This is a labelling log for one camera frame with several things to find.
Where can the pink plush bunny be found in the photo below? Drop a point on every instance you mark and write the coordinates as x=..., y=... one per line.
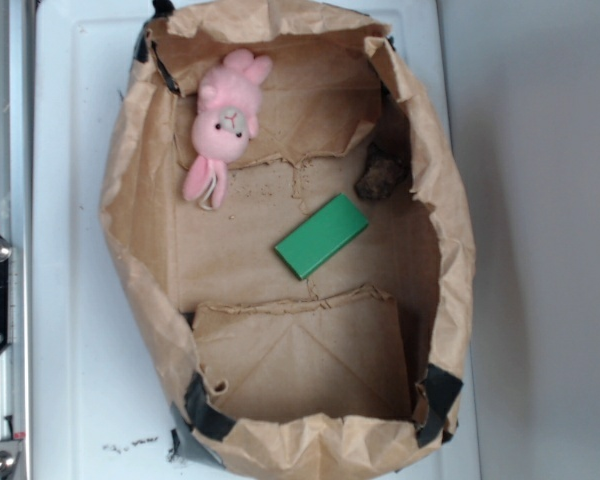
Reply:
x=229, y=99

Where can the aluminium frame rail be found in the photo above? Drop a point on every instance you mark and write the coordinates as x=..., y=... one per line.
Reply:
x=12, y=375

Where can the green rectangular block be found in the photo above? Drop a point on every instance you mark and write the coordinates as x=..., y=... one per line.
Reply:
x=327, y=231

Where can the brown rock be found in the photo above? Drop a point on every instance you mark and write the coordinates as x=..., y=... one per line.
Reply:
x=382, y=174

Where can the brown paper bag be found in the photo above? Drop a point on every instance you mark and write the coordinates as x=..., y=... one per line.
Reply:
x=355, y=371

